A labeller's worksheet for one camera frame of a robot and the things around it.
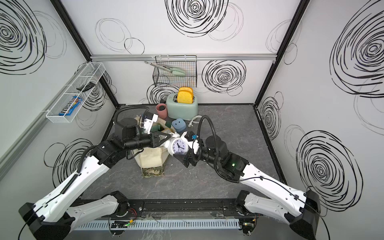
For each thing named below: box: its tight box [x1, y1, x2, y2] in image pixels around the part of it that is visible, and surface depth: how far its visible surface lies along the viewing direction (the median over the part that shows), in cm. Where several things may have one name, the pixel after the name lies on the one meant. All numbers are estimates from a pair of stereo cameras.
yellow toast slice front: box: [177, 90, 194, 104], surface depth 101 cm
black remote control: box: [76, 81, 96, 92], surface depth 82 cm
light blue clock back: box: [171, 118, 187, 132], surface depth 107 cm
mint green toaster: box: [166, 93, 199, 120], surface depth 106 cm
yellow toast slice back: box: [179, 87, 194, 92], surface depth 101 cm
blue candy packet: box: [58, 96, 83, 116], surface depth 72 cm
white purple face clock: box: [164, 132, 189, 156], surface depth 66 cm
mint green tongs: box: [144, 61, 186, 76], surface depth 95 cm
